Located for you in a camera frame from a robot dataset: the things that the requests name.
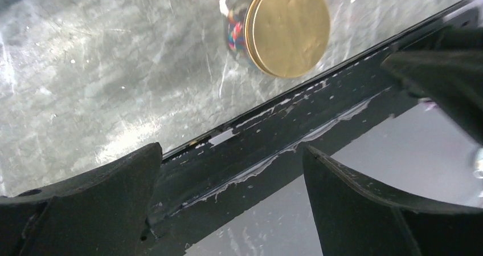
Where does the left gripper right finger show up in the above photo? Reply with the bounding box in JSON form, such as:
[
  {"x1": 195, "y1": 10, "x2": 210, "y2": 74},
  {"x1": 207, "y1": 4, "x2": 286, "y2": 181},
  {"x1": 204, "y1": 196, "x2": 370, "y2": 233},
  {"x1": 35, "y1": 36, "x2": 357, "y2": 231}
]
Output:
[{"x1": 302, "y1": 146, "x2": 482, "y2": 255}]

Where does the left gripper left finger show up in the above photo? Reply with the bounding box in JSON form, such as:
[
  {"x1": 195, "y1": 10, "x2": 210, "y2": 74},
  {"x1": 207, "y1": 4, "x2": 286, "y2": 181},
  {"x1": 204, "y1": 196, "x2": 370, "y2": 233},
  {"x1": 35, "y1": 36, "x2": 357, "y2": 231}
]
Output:
[{"x1": 1, "y1": 143, "x2": 162, "y2": 255}]

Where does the gold round jar lid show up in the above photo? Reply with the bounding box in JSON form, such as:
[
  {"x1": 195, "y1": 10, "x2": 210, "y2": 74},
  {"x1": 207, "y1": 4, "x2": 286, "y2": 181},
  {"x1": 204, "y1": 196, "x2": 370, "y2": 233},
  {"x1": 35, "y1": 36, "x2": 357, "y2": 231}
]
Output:
[{"x1": 244, "y1": 0, "x2": 331, "y2": 78}]

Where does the clear glass jar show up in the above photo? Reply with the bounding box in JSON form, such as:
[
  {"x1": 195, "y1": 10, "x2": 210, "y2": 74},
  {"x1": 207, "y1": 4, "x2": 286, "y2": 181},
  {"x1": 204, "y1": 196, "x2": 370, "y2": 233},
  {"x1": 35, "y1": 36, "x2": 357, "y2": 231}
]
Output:
[{"x1": 226, "y1": 0, "x2": 256, "y2": 68}]

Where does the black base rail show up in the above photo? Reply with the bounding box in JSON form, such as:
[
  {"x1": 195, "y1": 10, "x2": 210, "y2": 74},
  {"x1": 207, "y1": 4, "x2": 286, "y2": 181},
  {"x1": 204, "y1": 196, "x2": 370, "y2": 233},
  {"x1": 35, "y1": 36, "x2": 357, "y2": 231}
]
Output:
[{"x1": 140, "y1": 0, "x2": 482, "y2": 255}]

